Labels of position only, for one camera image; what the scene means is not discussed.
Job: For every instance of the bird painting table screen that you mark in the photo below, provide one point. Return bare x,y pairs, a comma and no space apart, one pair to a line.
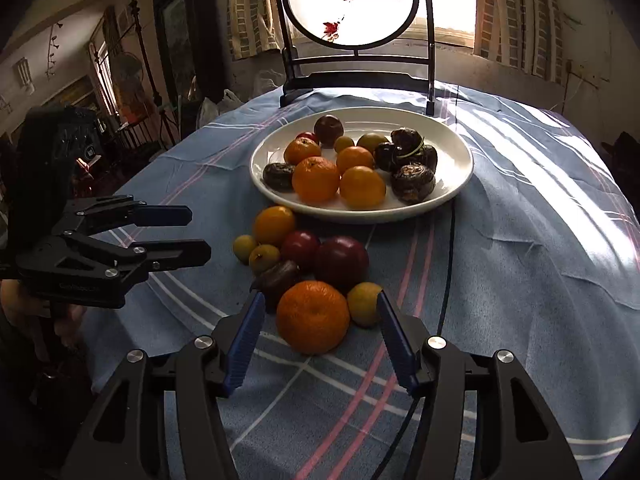
355,5

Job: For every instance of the clear plastic bag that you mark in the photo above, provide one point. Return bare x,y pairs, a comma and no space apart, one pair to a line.
220,105
267,82

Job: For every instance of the white plate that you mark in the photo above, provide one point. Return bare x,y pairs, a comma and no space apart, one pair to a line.
452,170

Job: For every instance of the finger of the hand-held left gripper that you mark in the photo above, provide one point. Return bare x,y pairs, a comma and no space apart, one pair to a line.
180,254
165,215

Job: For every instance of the small yellow plum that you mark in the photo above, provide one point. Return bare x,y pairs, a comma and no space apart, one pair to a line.
263,258
245,248
343,144

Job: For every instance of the dark coat stand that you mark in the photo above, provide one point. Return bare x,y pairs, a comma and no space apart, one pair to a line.
134,10

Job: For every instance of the yellowish orange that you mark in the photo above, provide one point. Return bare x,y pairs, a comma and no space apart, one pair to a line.
274,225

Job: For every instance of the dark water chestnut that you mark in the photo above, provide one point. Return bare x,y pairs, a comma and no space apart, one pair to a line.
385,156
278,176
277,282
426,156
405,140
412,183

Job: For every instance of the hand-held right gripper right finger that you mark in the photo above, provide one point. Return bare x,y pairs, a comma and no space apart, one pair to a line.
400,350

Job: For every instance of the blue striped tablecloth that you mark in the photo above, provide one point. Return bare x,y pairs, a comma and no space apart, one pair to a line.
500,260

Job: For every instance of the checked curtain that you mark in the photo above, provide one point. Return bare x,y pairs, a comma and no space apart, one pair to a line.
520,15
250,10

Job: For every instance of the standing fan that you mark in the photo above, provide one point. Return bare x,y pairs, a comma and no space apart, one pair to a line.
129,70

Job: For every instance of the dark framed picture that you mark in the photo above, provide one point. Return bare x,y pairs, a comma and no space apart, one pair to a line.
182,40

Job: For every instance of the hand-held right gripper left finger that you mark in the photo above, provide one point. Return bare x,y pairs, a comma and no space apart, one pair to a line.
242,355

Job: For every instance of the person's left hand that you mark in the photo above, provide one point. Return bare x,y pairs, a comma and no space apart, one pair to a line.
67,325

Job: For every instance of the yellow green plum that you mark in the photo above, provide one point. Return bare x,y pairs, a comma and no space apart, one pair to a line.
365,303
372,142

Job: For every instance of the bright window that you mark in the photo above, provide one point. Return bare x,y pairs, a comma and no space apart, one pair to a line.
452,5

